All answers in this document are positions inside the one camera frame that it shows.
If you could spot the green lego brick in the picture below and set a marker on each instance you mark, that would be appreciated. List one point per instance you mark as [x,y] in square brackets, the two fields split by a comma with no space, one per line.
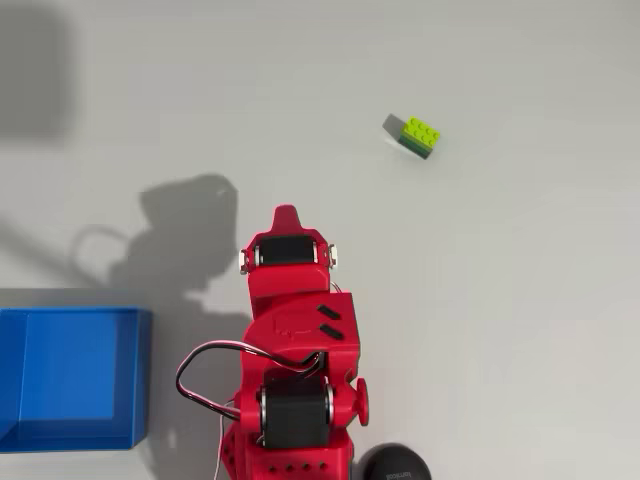
[421,136]

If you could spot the red robot arm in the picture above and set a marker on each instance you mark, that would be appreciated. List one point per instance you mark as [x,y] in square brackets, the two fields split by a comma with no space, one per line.
[300,380]

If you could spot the blue plastic bin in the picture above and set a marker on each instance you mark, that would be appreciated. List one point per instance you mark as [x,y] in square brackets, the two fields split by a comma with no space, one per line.
[75,375]

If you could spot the black gooseneck stand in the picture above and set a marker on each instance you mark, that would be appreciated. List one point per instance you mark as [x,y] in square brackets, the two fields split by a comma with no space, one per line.
[395,465]

